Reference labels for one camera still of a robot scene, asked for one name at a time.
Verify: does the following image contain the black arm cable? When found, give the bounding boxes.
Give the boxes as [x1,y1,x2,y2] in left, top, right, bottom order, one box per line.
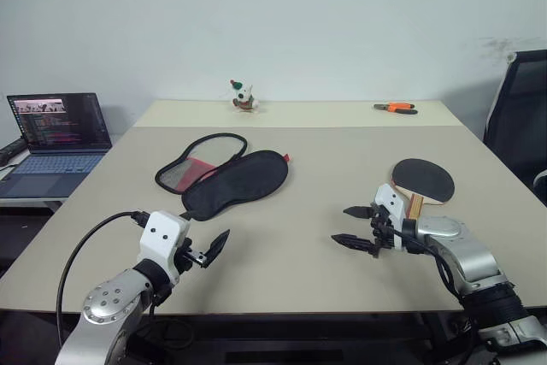
[56,209,151,343]
[391,227,459,294]

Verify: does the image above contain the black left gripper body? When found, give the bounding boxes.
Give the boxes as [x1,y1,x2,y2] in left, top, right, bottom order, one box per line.
[173,235,209,275]

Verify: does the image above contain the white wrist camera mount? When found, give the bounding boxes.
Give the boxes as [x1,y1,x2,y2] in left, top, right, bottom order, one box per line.
[370,183,408,250]
[138,210,191,286]

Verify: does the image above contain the black mesh zip pouch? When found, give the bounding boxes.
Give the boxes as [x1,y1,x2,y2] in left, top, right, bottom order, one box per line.
[154,132,292,222]

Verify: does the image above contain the white side desk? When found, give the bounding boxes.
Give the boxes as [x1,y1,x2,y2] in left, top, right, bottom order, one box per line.
[0,195,70,213]

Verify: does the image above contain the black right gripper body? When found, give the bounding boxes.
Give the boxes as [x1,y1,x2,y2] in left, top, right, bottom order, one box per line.
[369,204,405,260]

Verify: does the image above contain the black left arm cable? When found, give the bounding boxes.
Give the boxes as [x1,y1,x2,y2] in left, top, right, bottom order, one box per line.
[56,209,151,343]

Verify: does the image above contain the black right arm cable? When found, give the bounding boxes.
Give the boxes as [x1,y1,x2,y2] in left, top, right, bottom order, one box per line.
[391,227,459,294]

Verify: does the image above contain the black elongated device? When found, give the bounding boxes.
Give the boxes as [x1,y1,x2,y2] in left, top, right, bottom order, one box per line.
[0,137,27,171]

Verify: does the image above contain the orange handled pliers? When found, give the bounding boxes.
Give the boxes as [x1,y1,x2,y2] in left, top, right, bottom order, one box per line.
[373,101,420,116]

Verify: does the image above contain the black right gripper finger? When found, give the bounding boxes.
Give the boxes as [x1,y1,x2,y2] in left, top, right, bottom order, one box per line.
[343,205,373,220]
[331,233,378,255]

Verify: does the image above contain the black rubber table tennis paddle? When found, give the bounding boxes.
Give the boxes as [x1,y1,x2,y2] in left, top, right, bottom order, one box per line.
[390,158,456,221]

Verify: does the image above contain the open blue laptop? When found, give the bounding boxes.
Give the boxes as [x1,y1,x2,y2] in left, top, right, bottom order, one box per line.
[0,91,114,200]

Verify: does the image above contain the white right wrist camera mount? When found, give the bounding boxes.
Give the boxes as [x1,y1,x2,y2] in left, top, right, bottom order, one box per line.
[370,183,408,250]

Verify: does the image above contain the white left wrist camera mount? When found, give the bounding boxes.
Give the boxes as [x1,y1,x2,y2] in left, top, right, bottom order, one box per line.
[138,210,191,286]

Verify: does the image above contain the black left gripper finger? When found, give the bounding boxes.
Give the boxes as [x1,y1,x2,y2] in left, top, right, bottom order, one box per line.
[203,229,231,270]

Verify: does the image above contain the white plush dog toy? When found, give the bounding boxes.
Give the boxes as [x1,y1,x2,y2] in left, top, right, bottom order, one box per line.
[228,79,261,114]

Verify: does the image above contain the black mesh office chair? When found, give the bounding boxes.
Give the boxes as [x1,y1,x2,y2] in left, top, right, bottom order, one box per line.
[482,49,547,209]

